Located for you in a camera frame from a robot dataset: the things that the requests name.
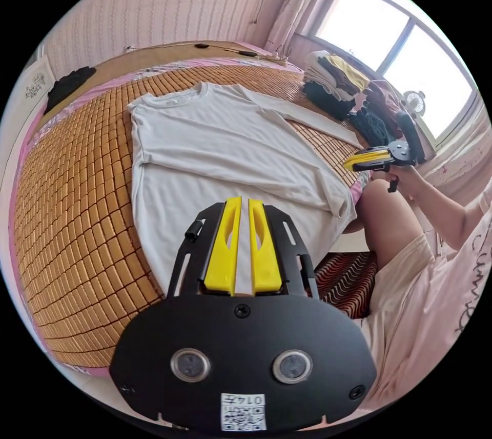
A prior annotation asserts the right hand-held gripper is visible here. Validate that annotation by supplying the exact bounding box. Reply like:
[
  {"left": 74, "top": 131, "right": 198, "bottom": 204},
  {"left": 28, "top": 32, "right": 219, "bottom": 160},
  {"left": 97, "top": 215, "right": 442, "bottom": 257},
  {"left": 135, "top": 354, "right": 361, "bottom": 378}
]
[{"left": 343, "top": 140, "right": 418, "bottom": 193}]

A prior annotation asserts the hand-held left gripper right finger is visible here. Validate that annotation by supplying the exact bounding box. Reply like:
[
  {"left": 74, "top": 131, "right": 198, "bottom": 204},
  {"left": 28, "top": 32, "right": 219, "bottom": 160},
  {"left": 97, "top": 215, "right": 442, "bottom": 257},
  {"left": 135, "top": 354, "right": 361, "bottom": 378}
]
[{"left": 248, "top": 198, "right": 291, "bottom": 296}]

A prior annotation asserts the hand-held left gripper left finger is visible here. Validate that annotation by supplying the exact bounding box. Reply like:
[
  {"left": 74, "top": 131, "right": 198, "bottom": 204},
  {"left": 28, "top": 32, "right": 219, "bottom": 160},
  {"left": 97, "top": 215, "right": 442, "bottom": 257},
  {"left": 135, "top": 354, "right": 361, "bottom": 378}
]
[{"left": 203, "top": 195, "right": 243, "bottom": 296}]

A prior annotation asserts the person's right forearm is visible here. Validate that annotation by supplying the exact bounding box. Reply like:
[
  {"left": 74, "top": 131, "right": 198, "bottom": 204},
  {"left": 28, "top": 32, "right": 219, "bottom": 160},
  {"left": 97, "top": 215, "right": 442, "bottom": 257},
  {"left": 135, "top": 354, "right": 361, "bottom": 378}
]
[{"left": 415, "top": 179, "right": 479, "bottom": 252}]

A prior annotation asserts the white shirt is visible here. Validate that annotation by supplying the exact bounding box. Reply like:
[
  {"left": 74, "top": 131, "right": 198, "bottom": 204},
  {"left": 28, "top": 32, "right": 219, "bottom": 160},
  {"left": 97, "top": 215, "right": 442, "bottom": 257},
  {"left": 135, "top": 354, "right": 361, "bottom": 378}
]
[{"left": 127, "top": 82, "right": 366, "bottom": 297}]

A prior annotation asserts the person's right hand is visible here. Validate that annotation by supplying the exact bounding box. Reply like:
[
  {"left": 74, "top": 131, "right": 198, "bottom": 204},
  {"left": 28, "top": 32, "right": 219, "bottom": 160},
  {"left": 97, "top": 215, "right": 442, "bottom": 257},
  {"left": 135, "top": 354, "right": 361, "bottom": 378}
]
[{"left": 373, "top": 166, "right": 428, "bottom": 202}]

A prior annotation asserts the small white fan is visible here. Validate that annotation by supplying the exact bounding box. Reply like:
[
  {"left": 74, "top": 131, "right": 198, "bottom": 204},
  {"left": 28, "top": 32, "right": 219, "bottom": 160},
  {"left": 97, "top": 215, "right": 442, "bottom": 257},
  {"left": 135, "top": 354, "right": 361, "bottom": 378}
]
[{"left": 401, "top": 89, "right": 427, "bottom": 119}]

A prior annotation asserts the red striped rug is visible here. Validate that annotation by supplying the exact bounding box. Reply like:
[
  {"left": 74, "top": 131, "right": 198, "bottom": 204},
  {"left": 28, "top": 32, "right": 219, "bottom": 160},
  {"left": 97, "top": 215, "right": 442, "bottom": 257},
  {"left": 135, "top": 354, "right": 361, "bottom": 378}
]
[{"left": 313, "top": 252, "right": 380, "bottom": 319}]

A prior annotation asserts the pile of clothes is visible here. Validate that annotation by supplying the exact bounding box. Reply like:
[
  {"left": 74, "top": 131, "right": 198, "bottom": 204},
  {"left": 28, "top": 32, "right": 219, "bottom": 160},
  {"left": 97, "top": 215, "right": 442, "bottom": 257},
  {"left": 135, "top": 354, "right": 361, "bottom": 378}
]
[{"left": 301, "top": 50, "right": 409, "bottom": 144}]

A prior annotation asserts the window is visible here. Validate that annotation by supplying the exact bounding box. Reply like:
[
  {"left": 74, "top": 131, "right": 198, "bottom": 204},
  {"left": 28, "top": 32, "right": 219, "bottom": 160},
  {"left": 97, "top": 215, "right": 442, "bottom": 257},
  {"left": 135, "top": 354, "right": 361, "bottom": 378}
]
[{"left": 298, "top": 0, "right": 486, "bottom": 148}]

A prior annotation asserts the person's body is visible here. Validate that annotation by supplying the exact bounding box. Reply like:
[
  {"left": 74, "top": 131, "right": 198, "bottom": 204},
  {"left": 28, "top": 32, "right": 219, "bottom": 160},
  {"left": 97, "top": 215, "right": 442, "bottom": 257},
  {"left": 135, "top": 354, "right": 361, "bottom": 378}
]
[{"left": 355, "top": 178, "right": 492, "bottom": 418}]

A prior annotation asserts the bed with woven mat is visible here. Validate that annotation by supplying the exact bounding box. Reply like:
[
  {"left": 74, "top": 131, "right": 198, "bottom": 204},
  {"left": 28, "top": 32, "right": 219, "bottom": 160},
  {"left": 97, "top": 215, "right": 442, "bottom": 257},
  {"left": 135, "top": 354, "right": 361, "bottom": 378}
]
[{"left": 7, "top": 40, "right": 374, "bottom": 375}]

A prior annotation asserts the black garment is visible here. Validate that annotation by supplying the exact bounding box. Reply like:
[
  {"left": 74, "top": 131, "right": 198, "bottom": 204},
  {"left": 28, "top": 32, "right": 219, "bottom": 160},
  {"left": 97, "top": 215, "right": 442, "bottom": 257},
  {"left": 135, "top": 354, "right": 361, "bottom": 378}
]
[{"left": 43, "top": 66, "right": 97, "bottom": 116}]

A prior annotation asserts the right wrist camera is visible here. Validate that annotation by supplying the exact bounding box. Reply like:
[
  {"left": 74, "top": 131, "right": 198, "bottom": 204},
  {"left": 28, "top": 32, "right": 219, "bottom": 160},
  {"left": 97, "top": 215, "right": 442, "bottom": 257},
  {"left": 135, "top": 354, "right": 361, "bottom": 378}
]
[{"left": 397, "top": 111, "right": 426, "bottom": 165}]

